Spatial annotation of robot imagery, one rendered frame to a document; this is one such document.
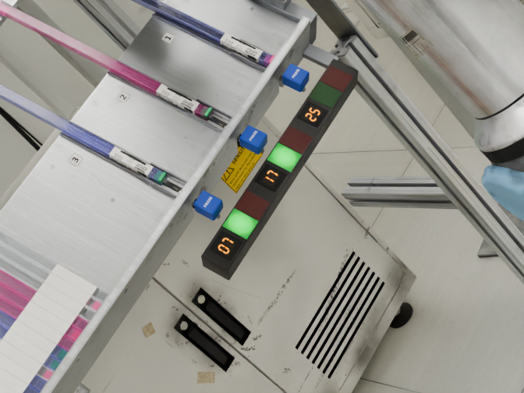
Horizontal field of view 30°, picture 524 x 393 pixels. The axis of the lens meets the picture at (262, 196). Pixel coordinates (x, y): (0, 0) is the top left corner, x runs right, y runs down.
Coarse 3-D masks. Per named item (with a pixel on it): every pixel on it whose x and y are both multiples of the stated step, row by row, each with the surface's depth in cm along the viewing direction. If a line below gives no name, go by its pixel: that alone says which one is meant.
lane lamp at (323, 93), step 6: (318, 84) 132; (324, 84) 132; (318, 90) 132; (324, 90) 132; (330, 90) 132; (336, 90) 132; (312, 96) 132; (318, 96) 132; (324, 96) 132; (330, 96) 132; (336, 96) 132; (324, 102) 131; (330, 102) 131
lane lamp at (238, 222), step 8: (232, 216) 124; (240, 216) 124; (248, 216) 124; (224, 224) 124; (232, 224) 124; (240, 224) 124; (248, 224) 124; (256, 224) 124; (240, 232) 123; (248, 232) 123
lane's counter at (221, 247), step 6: (222, 234) 123; (216, 240) 123; (222, 240) 123; (228, 240) 123; (234, 240) 123; (216, 246) 123; (222, 246) 123; (228, 246) 123; (234, 246) 123; (216, 252) 122; (222, 252) 122; (228, 252) 122; (234, 252) 122; (228, 258) 122
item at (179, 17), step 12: (132, 0) 137; (144, 0) 136; (156, 0) 136; (168, 12) 135; (180, 12) 135; (180, 24) 136; (192, 24) 134; (204, 24) 134; (204, 36) 135; (216, 36) 133; (264, 60) 131
